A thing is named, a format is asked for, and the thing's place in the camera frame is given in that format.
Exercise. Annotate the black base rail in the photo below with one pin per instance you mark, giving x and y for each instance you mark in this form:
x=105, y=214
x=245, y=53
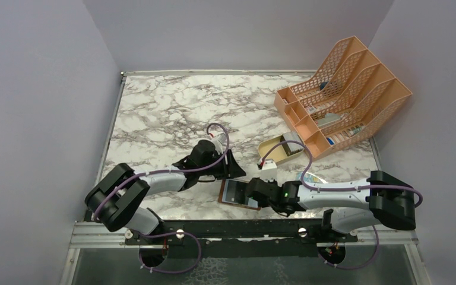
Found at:
x=297, y=237

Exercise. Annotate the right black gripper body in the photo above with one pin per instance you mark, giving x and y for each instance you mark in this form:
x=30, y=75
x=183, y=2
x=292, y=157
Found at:
x=273, y=204

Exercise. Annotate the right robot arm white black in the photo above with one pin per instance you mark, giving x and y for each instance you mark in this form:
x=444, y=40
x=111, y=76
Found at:
x=378, y=199

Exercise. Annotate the orange plastic file organizer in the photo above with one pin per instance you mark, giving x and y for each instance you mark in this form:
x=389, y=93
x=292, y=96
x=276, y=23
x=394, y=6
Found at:
x=348, y=100

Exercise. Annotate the beige oval tray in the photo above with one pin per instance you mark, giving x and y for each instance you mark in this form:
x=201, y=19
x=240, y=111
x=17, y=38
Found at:
x=277, y=155

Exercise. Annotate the stack of credit cards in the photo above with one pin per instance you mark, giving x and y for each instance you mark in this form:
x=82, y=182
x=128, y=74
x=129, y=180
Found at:
x=292, y=145

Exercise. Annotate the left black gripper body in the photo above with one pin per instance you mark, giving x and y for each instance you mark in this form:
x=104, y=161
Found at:
x=218, y=171

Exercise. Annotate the black credit card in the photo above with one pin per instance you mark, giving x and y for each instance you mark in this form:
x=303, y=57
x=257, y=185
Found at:
x=234, y=192

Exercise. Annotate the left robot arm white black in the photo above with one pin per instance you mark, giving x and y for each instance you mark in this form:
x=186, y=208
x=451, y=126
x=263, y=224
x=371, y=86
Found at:
x=115, y=200

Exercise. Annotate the brown leather card holder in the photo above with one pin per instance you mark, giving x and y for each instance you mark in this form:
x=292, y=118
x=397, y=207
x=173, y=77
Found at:
x=250, y=204

